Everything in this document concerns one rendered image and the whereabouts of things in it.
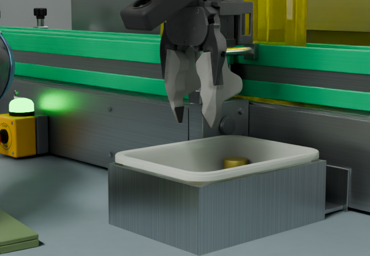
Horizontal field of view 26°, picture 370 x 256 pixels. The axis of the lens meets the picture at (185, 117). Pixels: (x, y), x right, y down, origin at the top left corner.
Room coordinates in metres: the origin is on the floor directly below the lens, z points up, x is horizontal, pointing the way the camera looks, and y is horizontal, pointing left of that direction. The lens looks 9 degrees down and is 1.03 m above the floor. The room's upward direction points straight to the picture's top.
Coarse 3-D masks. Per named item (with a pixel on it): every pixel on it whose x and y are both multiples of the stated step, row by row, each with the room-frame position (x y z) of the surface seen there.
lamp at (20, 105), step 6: (12, 102) 1.41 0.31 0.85; (18, 102) 1.41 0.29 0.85; (24, 102) 1.41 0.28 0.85; (30, 102) 1.42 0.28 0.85; (12, 108) 1.41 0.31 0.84; (18, 108) 1.40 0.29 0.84; (24, 108) 1.41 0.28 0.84; (30, 108) 1.41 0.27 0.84; (12, 114) 1.41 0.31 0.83; (18, 114) 1.40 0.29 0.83; (24, 114) 1.40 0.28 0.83; (30, 114) 1.41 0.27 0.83
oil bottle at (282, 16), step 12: (264, 0) 1.20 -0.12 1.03; (276, 0) 1.18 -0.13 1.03; (288, 0) 1.18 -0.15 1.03; (300, 0) 1.20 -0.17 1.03; (264, 12) 1.20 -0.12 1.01; (276, 12) 1.18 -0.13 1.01; (288, 12) 1.18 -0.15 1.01; (300, 12) 1.20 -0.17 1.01; (264, 24) 1.20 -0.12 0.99; (276, 24) 1.18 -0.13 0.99; (288, 24) 1.18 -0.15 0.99; (300, 24) 1.20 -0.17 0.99; (264, 36) 1.20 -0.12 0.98; (276, 36) 1.18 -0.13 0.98; (288, 36) 1.18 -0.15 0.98; (300, 36) 1.20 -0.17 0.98
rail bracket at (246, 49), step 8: (232, 48) 1.17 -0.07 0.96; (240, 48) 1.18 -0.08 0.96; (248, 48) 1.19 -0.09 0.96; (256, 48) 1.19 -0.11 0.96; (248, 56) 1.19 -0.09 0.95; (256, 56) 1.19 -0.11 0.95; (200, 88) 1.12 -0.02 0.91; (192, 96) 1.12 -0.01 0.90; (200, 96) 1.11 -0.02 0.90; (200, 104) 1.11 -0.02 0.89
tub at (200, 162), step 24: (168, 144) 1.04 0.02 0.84; (192, 144) 1.07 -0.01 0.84; (216, 144) 1.09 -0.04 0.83; (240, 144) 1.10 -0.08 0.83; (264, 144) 1.07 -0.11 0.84; (288, 144) 1.04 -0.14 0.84; (144, 168) 0.93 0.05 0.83; (168, 168) 0.89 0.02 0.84; (192, 168) 1.06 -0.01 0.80; (216, 168) 1.09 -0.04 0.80; (240, 168) 0.90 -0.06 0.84; (264, 168) 0.92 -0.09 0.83
